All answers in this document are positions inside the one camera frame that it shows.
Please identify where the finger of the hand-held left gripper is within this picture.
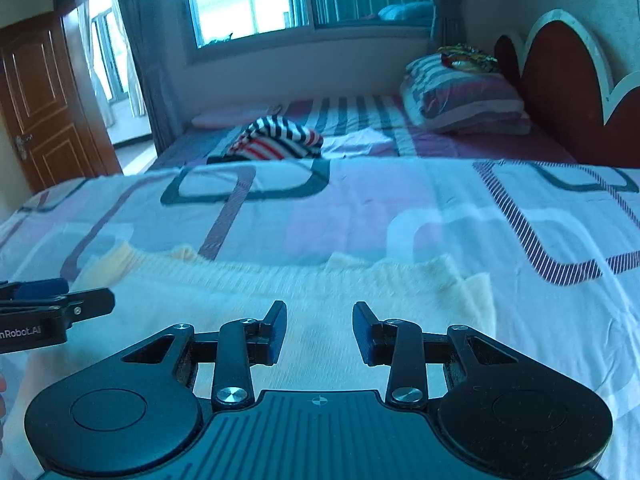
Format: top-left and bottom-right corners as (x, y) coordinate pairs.
(0, 278), (70, 303)
(0, 287), (116, 321)

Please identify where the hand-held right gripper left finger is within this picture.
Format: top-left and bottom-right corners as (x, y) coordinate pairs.
(120, 301), (288, 409)

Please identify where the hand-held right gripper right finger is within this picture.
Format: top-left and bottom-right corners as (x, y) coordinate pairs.
(352, 301), (522, 408)

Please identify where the cream knitted sweater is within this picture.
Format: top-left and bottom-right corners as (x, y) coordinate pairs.
(2, 241), (497, 476)

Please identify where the person's left hand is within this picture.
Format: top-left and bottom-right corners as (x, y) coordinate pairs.
(0, 375), (8, 456)

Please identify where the pastel square-patterned bedsheet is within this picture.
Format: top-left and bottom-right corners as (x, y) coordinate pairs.
(0, 157), (640, 480)

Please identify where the brown wooden door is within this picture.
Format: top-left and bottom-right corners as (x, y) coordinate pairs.
(0, 11), (124, 194)

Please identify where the black white striped garment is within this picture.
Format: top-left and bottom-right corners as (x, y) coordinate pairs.
(207, 116), (325, 164)

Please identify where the striped mattress sheet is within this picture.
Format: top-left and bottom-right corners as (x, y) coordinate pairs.
(150, 91), (577, 172)

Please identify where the white sheer curtain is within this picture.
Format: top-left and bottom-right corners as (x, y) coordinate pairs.
(77, 0), (147, 129)

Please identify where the grey-blue curtain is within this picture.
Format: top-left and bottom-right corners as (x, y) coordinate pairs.
(111, 0), (187, 157)
(424, 0), (472, 57)

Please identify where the striped folded pillow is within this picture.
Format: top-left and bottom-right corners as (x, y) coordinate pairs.
(400, 52), (533, 136)

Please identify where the gold patterned bag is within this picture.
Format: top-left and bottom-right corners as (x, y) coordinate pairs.
(437, 45), (501, 74)

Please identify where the red and white headboard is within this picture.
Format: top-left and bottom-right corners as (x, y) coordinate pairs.
(494, 8), (640, 169)

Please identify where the blue cushion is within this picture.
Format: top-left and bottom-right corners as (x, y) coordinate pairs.
(377, 2), (434, 24)

